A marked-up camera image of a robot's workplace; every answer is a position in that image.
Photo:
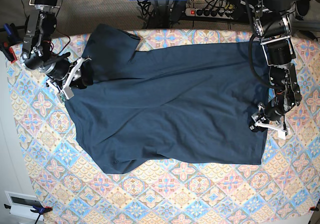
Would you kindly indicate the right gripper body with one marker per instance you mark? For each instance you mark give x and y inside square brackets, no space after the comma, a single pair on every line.
[60,71]

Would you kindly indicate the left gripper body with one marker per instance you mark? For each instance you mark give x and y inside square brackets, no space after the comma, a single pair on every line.
[272,114]

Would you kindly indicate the dark navy t-shirt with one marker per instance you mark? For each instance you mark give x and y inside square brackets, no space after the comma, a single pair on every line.
[192,103]

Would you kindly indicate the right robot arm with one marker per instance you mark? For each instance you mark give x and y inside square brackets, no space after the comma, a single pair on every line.
[38,52]

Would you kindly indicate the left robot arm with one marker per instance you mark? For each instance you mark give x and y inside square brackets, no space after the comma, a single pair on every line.
[271,24]

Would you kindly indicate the blue orange clamp top-left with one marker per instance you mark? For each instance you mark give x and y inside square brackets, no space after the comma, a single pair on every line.
[6,46]

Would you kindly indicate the orange clamp bottom-right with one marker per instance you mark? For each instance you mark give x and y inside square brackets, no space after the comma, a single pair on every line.
[314,209]

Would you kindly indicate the black round object top-right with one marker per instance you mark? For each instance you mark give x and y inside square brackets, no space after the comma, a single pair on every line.
[302,7]

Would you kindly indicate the patterned colourful tablecloth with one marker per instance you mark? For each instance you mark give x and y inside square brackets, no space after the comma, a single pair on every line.
[285,186]

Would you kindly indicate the white power strip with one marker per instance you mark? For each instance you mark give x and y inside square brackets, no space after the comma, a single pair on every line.
[210,13]

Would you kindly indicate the blue orange clamp bottom-left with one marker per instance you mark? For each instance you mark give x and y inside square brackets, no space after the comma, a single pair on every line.
[40,209]

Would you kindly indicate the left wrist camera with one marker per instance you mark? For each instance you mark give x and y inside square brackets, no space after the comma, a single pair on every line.
[282,134]

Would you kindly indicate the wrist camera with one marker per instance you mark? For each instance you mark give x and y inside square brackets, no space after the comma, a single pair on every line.
[65,94]
[282,134]

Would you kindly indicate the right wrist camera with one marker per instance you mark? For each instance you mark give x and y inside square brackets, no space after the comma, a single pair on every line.
[65,94]

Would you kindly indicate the white wall vent panel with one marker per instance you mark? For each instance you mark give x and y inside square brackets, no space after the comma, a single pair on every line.
[21,199]

